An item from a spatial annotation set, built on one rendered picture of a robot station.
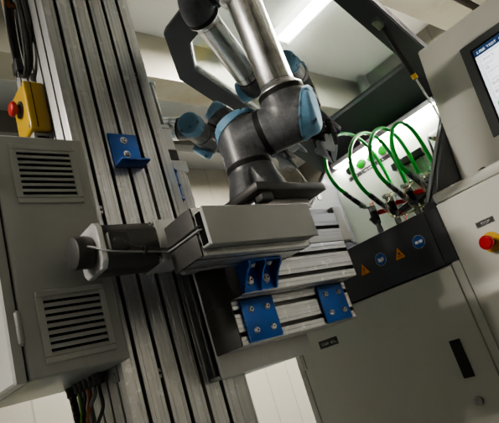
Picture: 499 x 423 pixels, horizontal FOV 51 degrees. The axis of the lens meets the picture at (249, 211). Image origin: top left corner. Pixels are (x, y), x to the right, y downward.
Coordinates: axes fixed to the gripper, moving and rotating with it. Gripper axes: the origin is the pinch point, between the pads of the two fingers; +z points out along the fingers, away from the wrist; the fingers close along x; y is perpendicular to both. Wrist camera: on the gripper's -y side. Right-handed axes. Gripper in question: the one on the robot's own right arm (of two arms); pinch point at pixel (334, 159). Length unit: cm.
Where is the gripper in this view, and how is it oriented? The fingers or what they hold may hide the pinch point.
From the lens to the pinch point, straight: 167.2
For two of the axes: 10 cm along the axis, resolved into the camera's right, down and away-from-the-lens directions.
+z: 2.9, 9.1, -3.0
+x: 6.1, -4.2, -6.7
